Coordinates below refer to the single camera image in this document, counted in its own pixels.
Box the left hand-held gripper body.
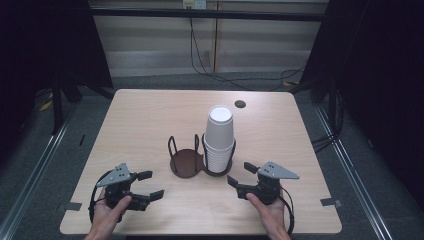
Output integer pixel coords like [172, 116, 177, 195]
[96, 162, 151, 213]

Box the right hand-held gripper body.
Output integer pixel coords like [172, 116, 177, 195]
[236, 161, 300, 206]

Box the stack of white paper cups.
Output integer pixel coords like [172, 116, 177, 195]
[202, 104, 236, 174]

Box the dark wire cup holder rack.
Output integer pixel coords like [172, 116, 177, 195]
[167, 132, 237, 180]

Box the person's right hand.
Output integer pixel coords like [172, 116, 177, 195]
[245, 191, 290, 233]

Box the person's left hand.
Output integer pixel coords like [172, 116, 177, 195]
[89, 187, 133, 233]

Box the grey tape piece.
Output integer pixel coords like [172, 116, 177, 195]
[64, 201, 83, 212]
[320, 197, 343, 208]

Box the black metal stand leg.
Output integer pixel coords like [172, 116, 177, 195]
[49, 74, 65, 136]

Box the yellow floor tape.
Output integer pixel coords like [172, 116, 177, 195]
[38, 92, 55, 113]

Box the black curtain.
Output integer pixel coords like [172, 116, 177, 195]
[0, 0, 114, 164]
[293, 0, 424, 209]

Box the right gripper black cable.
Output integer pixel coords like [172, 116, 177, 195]
[278, 186, 296, 236]

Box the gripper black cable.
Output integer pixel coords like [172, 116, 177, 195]
[87, 170, 114, 224]
[278, 186, 296, 236]

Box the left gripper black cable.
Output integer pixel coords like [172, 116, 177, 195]
[87, 170, 114, 224]

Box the black floor cable bundle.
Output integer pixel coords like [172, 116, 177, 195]
[311, 89, 342, 154]

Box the metal floor rail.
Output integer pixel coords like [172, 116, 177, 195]
[314, 105, 398, 240]
[0, 109, 73, 240]

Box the long black wall cable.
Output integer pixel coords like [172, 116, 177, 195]
[187, 16, 308, 93]

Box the black horizontal frame bar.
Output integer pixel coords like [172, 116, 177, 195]
[89, 7, 330, 23]

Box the white wall power outlet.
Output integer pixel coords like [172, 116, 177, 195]
[182, 0, 208, 10]

